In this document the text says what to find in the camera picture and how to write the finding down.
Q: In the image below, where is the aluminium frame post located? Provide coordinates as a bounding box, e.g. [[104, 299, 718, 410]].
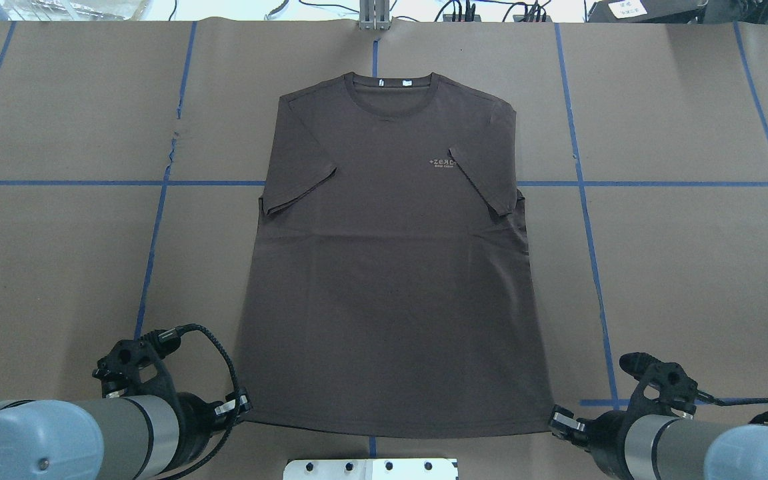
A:
[[359, 0, 393, 31]]

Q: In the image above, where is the left black camera cable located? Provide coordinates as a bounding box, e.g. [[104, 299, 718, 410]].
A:
[[157, 323, 248, 480]]

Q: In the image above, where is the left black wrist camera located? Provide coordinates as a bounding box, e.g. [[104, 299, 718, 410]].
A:
[[92, 330, 182, 401]]

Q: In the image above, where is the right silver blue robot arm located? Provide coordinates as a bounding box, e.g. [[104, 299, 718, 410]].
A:
[[548, 406, 768, 479]]

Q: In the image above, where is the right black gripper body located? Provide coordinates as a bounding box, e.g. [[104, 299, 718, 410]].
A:
[[574, 410, 627, 467]]

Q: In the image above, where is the white central pedestal column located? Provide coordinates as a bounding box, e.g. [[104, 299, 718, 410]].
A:
[[282, 457, 460, 479]]

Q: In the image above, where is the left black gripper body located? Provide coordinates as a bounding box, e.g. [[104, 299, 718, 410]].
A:
[[177, 392, 228, 441]]

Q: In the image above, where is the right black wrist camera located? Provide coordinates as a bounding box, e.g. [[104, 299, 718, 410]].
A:
[[619, 352, 701, 419]]

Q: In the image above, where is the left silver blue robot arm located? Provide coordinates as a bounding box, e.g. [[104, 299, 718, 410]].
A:
[[0, 390, 252, 479]]

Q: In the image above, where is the black camera cable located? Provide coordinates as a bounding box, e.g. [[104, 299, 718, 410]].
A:
[[691, 393, 768, 427], [157, 323, 248, 480]]

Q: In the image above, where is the brown t-shirt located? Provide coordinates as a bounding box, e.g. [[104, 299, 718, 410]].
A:
[[237, 72, 554, 439]]

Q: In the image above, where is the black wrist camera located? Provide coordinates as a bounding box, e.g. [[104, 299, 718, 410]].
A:
[[92, 330, 182, 401], [619, 352, 701, 419]]

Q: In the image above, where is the right black camera cable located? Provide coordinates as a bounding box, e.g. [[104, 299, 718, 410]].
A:
[[691, 393, 768, 427]]

